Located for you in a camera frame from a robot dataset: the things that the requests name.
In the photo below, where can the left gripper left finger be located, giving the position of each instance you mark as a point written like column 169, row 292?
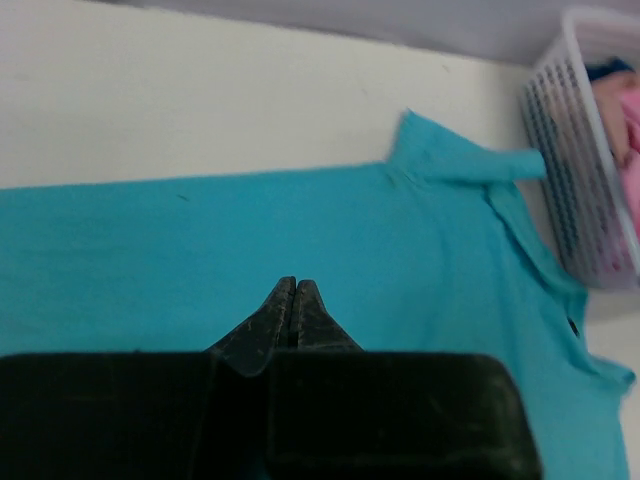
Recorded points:
column 144, row 415

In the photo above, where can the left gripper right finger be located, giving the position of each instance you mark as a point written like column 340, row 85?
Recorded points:
column 336, row 411

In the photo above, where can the teal t shirt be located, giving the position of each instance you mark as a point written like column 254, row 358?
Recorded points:
column 433, row 249

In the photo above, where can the white plastic basket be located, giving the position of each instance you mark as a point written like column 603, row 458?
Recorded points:
column 591, row 219

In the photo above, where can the beige garment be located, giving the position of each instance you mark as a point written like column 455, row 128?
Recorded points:
column 607, row 92

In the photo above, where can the dark blue garment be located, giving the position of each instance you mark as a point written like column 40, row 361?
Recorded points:
column 612, row 65

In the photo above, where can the pink t shirt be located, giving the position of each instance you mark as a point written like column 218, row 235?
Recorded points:
column 629, row 101

